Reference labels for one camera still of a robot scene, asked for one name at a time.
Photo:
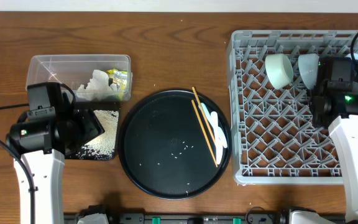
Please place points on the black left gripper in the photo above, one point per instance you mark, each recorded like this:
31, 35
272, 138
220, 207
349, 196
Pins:
95, 129

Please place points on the light blue bowl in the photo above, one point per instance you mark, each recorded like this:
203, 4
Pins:
308, 68

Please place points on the white tissue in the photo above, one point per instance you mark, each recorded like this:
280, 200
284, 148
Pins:
98, 87

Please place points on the light green bowl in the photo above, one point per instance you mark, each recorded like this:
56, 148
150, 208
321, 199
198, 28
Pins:
279, 70

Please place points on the light blue cup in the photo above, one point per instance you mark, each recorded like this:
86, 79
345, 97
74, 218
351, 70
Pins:
350, 56

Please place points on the yellow green snack wrapper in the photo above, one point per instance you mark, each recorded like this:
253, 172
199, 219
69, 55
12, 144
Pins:
118, 81

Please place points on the white plastic spoon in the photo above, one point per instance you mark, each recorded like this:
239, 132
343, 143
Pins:
222, 135

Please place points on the wooden chopstick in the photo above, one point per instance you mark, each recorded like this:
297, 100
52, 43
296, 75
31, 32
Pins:
204, 132
203, 114

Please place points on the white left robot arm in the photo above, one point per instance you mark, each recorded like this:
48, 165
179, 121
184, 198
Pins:
41, 140

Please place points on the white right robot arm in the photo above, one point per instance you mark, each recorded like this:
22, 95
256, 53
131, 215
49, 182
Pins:
334, 106

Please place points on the black square waste bin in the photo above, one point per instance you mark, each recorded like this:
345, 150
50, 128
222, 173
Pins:
108, 106

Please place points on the clear plastic waste bin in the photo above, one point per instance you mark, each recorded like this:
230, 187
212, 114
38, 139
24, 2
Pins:
74, 70

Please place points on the grey dishwasher rack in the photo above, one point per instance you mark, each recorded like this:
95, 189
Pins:
273, 138

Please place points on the white rice heap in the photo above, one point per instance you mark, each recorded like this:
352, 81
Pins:
102, 147

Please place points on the round black tray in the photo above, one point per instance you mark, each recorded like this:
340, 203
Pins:
162, 149

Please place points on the black rail with green clips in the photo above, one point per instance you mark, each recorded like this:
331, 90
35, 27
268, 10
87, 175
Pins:
140, 218

